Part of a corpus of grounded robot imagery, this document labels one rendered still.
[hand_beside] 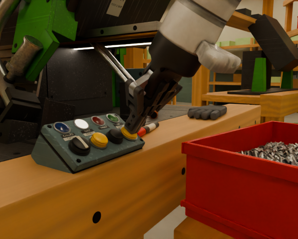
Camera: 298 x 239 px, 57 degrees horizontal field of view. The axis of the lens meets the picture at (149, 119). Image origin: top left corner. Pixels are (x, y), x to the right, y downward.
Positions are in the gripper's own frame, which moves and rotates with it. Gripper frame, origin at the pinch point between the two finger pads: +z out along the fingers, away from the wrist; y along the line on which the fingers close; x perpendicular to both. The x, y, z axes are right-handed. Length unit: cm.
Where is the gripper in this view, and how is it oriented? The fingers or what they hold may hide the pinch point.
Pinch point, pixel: (135, 121)
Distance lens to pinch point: 43.9
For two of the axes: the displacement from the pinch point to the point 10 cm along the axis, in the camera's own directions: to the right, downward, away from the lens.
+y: -5.5, 1.3, -8.2
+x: 6.8, 6.4, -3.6
